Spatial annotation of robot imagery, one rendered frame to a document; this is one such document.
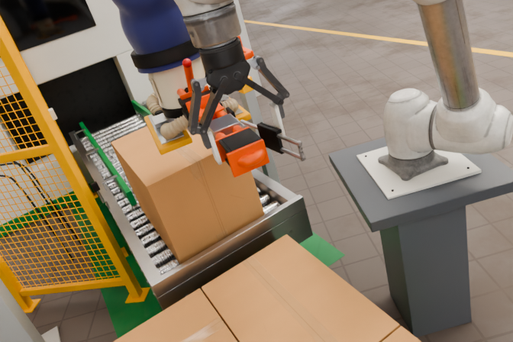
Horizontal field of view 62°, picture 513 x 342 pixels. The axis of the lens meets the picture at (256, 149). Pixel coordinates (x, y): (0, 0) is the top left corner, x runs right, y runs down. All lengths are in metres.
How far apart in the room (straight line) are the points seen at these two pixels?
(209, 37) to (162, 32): 0.53
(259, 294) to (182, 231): 0.38
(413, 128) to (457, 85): 0.24
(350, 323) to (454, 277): 0.61
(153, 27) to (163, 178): 0.58
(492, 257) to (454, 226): 0.68
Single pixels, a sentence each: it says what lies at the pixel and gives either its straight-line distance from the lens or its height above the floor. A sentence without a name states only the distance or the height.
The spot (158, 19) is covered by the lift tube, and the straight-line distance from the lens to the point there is 1.25.
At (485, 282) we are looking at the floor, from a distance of 2.27.
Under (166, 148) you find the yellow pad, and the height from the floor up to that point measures 1.16.
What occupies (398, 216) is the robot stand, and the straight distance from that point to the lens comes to 1.43.
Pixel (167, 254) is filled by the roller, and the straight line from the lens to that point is 1.91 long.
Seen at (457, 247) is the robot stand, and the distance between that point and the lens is 1.80.
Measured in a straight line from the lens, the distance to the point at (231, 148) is 0.79.
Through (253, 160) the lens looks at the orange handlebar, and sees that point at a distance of 0.77.
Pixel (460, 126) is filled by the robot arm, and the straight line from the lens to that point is 1.39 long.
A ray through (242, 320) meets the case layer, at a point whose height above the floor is 0.54.
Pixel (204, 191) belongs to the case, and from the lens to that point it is 1.66.
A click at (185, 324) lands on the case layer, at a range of 1.58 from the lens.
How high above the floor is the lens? 1.63
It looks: 26 degrees down
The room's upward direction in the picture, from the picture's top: 17 degrees counter-clockwise
